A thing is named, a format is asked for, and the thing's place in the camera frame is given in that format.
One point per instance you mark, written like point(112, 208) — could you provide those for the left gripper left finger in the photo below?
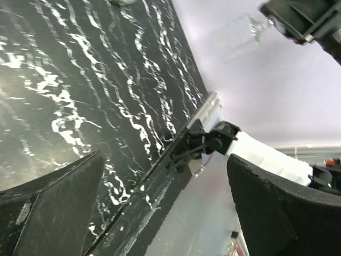
point(50, 215)

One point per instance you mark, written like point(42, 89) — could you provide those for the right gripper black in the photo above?
point(307, 21)

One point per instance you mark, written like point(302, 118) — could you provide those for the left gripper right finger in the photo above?
point(281, 217)

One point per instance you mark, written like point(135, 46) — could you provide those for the clear glass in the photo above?
point(243, 35)

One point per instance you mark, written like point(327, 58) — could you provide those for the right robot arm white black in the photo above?
point(265, 60)

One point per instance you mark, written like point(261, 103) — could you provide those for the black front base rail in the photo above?
point(136, 223)

